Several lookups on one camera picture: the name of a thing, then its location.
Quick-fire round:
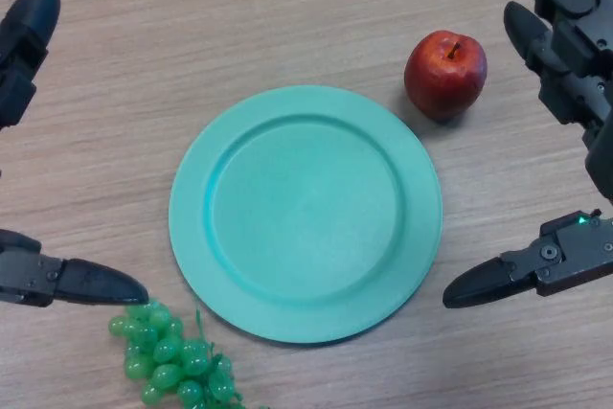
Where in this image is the red apple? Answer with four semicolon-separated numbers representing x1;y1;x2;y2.
403;30;488;123

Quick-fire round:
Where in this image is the green round plate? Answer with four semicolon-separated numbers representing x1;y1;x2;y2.
168;85;444;346

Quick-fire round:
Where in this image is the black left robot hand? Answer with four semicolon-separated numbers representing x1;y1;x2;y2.
0;0;149;308

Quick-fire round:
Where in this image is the green grapes bunch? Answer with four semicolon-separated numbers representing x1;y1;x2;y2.
107;300;269;409

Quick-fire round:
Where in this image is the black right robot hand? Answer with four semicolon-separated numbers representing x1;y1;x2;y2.
443;0;613;309

